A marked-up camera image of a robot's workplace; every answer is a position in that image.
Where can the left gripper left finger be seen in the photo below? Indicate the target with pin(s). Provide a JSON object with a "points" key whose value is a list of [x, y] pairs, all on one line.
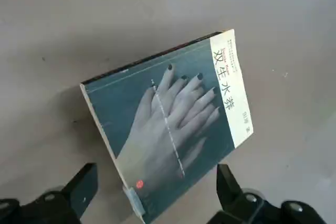
{"points": [[52, 205]]}

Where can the dark book with hands cover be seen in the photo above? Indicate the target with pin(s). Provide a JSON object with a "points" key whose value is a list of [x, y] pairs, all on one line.
{"points": [[162, 119]]}

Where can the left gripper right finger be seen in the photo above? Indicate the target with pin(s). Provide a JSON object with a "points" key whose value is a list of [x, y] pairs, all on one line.
{"points": [[249, 208]]}

